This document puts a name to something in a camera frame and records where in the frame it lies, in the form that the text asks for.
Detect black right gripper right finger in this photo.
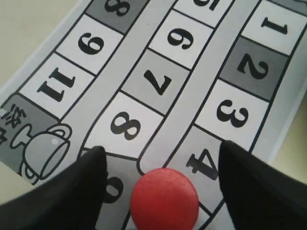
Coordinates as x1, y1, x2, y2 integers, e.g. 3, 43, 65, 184
218, 140, 307, 230

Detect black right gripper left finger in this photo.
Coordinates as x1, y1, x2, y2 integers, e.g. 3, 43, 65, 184
0, 146, 107, 230

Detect red cylinder game piece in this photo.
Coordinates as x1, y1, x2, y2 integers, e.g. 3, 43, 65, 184
130, 168, 199, 230

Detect printed paper game board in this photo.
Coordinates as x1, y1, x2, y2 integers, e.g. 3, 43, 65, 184
0, 0, 307, 230

